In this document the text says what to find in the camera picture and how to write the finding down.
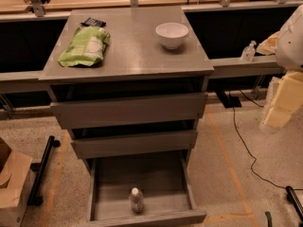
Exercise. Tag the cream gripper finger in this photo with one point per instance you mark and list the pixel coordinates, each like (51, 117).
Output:
(287, 100)

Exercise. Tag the clear plastic bottle white cap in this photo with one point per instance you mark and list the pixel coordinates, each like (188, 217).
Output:
(136, 200)

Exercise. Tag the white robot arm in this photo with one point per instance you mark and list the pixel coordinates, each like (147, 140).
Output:
(289, 55)

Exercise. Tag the clear pump bottle near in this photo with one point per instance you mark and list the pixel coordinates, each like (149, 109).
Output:
(248, 52)

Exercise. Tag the grey top drawer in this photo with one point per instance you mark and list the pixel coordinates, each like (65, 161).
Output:
(128, 110)

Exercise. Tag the grey middle drawer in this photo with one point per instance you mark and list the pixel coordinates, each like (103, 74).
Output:
(134, 144)

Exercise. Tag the grey drawer cabinet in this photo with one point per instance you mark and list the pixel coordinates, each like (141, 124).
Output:
(119, 88)

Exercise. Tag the grey open bottom drawer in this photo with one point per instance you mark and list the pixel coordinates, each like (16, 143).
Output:
(162, 177)

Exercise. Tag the black floor bar right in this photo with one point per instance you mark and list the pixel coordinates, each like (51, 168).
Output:
(294, 200)

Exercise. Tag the black floor bar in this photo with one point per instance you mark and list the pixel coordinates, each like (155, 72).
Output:
(294, 200)
(39, 169)

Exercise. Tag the white ceramic bowl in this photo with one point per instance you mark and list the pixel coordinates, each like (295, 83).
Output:
(171, 35)

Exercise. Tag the green chip bag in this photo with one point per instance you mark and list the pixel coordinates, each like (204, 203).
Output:
(86, 48)

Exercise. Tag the small black snack packet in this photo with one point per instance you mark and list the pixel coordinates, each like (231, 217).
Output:
(93, 22)

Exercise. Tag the black floor bar left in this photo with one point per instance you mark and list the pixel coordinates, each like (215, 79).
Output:
(39, 169)

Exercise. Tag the brown cardboard box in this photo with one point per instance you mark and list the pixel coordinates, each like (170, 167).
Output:
(15, 185)

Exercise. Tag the black floor bracket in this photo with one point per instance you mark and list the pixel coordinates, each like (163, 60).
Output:
(228, 101)

